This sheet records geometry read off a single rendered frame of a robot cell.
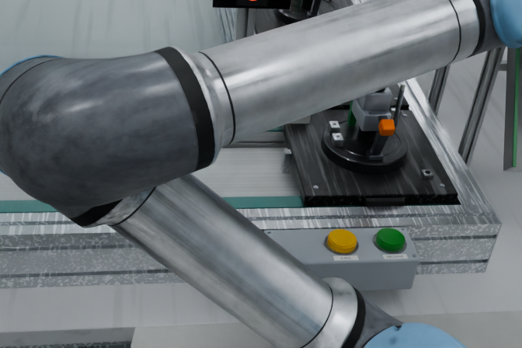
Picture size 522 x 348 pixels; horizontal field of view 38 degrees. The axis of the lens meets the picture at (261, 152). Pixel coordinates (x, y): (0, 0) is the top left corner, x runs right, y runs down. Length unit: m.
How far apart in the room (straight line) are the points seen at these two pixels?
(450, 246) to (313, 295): 0.44
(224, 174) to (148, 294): 0.25
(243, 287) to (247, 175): 0.53
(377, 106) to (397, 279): 0.27
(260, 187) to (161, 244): 0.54
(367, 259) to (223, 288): 0.36
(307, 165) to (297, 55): 0.62
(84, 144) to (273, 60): 0.15
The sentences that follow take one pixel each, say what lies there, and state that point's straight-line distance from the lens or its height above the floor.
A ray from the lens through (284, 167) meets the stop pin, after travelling 1.23.
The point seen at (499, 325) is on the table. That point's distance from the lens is 1.18.
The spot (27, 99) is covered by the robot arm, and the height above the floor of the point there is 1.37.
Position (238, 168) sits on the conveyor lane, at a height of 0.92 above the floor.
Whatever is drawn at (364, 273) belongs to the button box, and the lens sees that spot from 1.07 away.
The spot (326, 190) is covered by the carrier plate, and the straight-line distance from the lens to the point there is 1.14.
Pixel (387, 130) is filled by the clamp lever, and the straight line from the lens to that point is 1.13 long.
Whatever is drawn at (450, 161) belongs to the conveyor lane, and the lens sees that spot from 1.30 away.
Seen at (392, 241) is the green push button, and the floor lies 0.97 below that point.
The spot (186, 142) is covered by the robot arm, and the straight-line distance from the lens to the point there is 0.53.
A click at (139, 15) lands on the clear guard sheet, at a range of 1.24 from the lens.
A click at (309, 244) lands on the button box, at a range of 1.06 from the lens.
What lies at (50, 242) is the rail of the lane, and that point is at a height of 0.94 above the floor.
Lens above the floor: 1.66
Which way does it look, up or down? 35 degrees down
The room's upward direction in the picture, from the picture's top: 6 degrees clockwise
